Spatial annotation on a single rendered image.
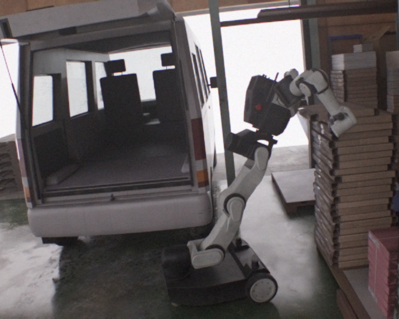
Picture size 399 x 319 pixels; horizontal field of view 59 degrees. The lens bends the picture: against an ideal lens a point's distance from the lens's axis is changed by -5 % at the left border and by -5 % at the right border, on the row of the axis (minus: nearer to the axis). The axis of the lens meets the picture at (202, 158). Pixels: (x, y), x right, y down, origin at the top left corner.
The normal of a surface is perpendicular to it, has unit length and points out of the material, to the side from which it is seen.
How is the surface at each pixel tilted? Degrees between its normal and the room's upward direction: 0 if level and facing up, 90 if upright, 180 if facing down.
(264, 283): 90
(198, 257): 90
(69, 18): 106
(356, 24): 90
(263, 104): 87
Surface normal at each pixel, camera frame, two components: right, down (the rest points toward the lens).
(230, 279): -0.11, -0.97
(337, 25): -0.04, 0.23
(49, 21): -0.01, 0.49
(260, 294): 0.20, 0.20
